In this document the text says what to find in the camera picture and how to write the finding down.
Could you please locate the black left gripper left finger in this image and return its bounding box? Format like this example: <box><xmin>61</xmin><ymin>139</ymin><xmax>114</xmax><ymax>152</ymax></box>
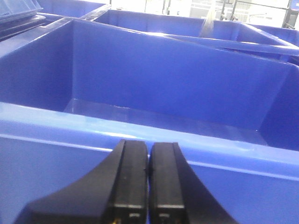
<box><xmin>15</xmin><ymin>140</ymin><xmax>148</xmax><ymax>224</ymax></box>

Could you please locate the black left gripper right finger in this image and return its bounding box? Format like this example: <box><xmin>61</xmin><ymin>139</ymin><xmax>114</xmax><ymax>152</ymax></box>
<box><xmin>149</xmin><ymin>142</ymin><xmax>237</xmax><ymax>224</ymax></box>

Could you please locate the near blue plastic bin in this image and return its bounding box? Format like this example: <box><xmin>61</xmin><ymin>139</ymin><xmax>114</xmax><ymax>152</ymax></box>
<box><xmin>0</xmin><ymin>18</ymin><xmax>299</xmax><ymax>224</ymax></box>

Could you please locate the blue plastic bin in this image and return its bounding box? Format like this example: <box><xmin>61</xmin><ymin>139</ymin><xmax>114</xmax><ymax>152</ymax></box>
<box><xmin>0</xmin><ymin>18</ymin><xmax>299</xmax><ymax>224</ymax></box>
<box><xmin>95</xmin><ymin>9</ymin><xmax>299</xmax><ymax>65</ymax></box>

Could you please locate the clear plastic bag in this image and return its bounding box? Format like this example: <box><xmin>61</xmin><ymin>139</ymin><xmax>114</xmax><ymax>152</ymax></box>
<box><xmin>199</xmin><ymin>0</ymin><xmax>217</xmax><ymax>38</ymax></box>

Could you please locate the far blue plastic bin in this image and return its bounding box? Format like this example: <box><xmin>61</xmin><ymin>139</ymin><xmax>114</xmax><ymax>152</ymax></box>
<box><xmin>95</xmin><ymin>9</ymin><xmax>299</xmax><ymax>65</ymax></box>

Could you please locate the blue bin top left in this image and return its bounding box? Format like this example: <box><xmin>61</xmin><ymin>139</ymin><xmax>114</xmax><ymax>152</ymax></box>
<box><xmin>37</xmin><ymin>0</ymin><xmax>111</xmax><ymax>18</ymax></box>

